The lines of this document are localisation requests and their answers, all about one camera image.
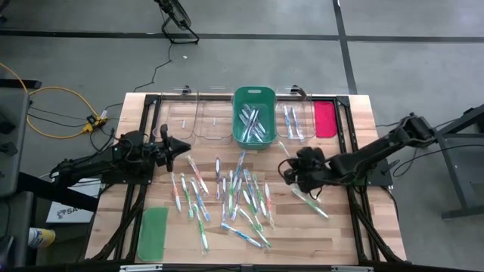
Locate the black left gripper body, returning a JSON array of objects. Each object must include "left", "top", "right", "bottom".
[{"left": 149, "top": 125, "right": 174, "bottom": 173}]

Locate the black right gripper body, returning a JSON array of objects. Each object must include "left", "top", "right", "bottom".
[{"left": 281, "top": 146, "right": 336, "bottom": 193}]

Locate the clear plastic bin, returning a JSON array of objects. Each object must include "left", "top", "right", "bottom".
[
  {"left": 275, "top": 87, "right": 317, "bottom": 141},
  {"left": 194, "top": 88, "right": 234, "bottom": 141},
  {"left": 153, "top": 88, "right": 198, "bottom": 141}
]

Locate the green plastic bin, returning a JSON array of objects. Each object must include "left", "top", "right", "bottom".
[{"left": 232, "top": 85, "right": 278, "bottom": 151}]

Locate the yellow power strip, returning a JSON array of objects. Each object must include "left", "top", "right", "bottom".
[{"left": 82, "top": 113, "right": 109, "bottom": 134}]

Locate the green lid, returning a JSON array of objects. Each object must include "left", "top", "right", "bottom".
[{"left": 136, "top": 206, "right": 170, "bottom": 263}]

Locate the white paper sign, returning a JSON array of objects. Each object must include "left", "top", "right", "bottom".
[{"left": 45, "top": 177, "right": 103, "bottom": 224}]

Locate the black diagonal bar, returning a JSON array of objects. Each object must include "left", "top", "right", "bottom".
[{"left": 17, "top": 172, "right": 100, "bottom": 213}]

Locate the black floor fan stand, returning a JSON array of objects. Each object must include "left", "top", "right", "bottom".
[{"left": 153, "top": 0, "right": 200, "bottom": 45}]

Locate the black metal desk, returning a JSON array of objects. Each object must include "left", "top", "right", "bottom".
[{"left": 415, "top": 104, "right": 484, "bottom": 220}]

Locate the yellow and blue canister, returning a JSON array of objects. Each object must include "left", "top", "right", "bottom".
[{"left": 28, "top": 226, "right": 57, "bottom": 249}]

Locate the grey equipment case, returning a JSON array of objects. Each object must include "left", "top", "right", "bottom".
[{"left": 0, "top": 79, "right": 42, "bottom": 199}]

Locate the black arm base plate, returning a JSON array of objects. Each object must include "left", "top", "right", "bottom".
[
  {"left": 100, "top": 162, "right": 156, "bottom": 186},
  {"left": 338, "top": 156, "right": 394, "bottom": 187}
]

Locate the black floor power cable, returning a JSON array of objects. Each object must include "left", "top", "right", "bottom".
[{"left": 132, "top": 43, "right": 173, "bottom": 94}]

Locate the yellow extension cable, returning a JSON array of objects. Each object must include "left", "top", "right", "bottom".
[{"left": 0, "top": 62, "right": 100, "bottom": 140}]

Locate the black desk cable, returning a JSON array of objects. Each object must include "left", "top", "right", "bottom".
[{"left": 392, "top": 143, "right": 484, "bottom": 178}]

